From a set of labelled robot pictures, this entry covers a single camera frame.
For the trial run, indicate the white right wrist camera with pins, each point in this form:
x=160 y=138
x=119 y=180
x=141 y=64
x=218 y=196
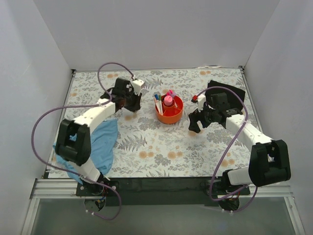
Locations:
x=199 y=100

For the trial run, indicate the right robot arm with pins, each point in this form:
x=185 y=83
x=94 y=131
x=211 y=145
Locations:
x=269 y=159

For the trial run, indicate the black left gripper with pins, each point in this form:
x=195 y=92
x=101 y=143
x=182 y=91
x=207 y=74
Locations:
x=133 y=102

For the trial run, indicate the black folded cloth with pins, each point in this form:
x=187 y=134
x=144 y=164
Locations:
x=232 y=89

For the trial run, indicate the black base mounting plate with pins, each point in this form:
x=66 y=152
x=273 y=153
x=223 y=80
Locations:
x=178 y=198

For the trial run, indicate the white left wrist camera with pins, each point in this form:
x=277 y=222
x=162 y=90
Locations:
x=137 y=85

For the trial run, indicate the aluminium front rail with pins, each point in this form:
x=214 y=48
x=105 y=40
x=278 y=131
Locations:
x=68 y=188

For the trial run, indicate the orange round divided organizer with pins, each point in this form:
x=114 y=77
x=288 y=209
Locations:
x=171 y=114

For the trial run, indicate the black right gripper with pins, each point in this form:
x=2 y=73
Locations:
x=199 y=117

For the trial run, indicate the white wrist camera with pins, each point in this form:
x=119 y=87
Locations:
x=199 y=100
x=137 y=85

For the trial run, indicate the blue capped marker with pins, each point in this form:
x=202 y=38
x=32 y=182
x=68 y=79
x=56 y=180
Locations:
x=156 y=95

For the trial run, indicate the pink capped glue bottle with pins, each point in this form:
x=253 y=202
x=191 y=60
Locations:
x=168 y=101

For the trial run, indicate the green capped marker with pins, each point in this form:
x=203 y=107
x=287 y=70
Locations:
x=160 y=104

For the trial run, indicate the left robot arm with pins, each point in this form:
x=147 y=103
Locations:
x=73 y=143

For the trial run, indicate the light blue cloth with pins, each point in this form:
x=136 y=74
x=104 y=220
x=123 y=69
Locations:
x=103 y=140

